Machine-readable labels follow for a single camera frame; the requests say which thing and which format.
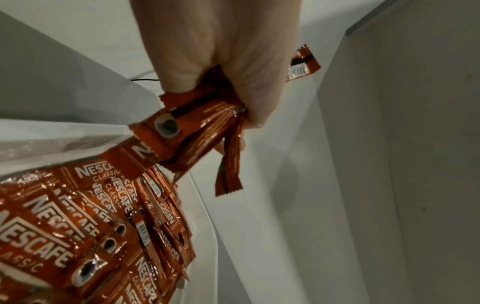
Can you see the pile of red Nescafe sachets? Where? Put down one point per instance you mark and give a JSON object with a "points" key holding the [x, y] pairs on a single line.
{"points": [[75, 222]]}

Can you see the white plastic tray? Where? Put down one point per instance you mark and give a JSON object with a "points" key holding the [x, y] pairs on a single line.
{"points": [[202, 207]]}

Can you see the bunch of Nescafe sachets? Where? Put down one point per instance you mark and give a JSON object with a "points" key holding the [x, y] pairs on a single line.
{"points": [[202, 127]]}

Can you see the person's left hand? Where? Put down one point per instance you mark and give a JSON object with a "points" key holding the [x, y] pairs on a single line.
{"points": [[225, 35]]}

